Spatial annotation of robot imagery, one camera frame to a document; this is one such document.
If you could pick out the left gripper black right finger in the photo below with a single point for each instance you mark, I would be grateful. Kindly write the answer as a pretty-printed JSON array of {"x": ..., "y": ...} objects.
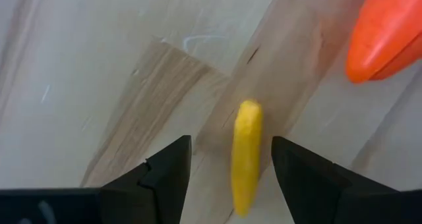
[{"x": 323, "y": 194}]

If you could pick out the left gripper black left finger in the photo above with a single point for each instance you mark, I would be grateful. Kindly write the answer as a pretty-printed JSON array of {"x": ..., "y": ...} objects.
[{"x": 148, "y": 191}]

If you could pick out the small yellow toy banana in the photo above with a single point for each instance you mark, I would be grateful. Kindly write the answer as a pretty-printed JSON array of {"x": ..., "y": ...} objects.
[{"x": 245, "y": 158}]

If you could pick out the orange toy carrot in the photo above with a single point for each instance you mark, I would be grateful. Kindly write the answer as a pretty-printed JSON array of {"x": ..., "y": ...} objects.
[{"x": 385, "y": 33}]

